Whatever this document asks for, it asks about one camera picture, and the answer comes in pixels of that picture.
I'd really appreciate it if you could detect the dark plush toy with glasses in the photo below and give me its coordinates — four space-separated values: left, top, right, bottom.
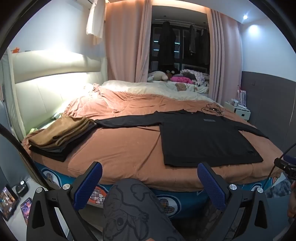
163 68 179 80

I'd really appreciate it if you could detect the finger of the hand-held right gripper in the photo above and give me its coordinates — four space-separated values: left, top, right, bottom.
274 155 296 179

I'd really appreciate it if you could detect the white hanging garment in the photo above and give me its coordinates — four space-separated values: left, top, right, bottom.
86 0 107 45

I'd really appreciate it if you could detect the grey shaggy rug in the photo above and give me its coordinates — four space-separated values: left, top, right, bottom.
265 178 292 200

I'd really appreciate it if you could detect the white nightstand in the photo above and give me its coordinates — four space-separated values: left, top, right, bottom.
223 101 251 120

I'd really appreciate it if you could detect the black long-sleeve shirt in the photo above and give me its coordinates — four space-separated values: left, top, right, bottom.
94 110 270 167

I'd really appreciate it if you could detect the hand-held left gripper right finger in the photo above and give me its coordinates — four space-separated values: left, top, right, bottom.
197 161 273 241

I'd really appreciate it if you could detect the brown folded garment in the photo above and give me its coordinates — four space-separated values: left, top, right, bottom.
27 116 96 149

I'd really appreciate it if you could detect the cream plush toy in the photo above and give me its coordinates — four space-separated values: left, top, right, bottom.
147 71 168 81

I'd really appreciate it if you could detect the tablet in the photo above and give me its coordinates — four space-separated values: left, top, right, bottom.
0 184 20 220

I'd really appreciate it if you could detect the orange-brown blanket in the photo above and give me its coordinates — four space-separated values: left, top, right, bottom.
22 93 285 193

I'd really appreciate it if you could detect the black folded garment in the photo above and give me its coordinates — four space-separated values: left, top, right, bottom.
29 143 75 163

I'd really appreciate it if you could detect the white padded headboard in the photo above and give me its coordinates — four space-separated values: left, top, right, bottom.
7 50 108 139

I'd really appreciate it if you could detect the blue printed bed sheet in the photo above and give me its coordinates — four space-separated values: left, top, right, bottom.
32 161 287 218

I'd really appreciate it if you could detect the dark hanging garment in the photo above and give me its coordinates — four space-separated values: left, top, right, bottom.
199 28 211 66
188 24 197 54

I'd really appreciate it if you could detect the white bag with red handles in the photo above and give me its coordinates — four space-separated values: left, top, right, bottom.
236 86 247 107

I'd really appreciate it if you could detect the person's leg in patterned pants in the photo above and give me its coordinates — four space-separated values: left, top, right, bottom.
102 178 185 241

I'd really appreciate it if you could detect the black cables bundle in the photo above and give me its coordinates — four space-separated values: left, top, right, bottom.
201 104 225 115

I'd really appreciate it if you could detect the cream quilt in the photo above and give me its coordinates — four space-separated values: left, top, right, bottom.
84 80 218 102

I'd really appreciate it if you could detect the long dark hanging coat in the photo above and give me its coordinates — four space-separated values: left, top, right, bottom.
158 21 177 66

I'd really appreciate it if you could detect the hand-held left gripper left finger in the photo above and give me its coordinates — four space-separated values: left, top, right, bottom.
26 161 103 241

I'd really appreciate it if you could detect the pink cloth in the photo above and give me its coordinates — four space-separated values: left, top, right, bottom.
170 74 193 84

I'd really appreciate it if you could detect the small black device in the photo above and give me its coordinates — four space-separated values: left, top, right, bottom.
16 180 29 197

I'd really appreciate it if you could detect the pink curtain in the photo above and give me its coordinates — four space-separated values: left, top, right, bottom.
105 0 153 82
206 8 243 103

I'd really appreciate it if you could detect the phone with colourful case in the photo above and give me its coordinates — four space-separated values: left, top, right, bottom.
20 197 32 225

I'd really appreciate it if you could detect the person's right hand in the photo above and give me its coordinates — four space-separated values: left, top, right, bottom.
288 195 296 218

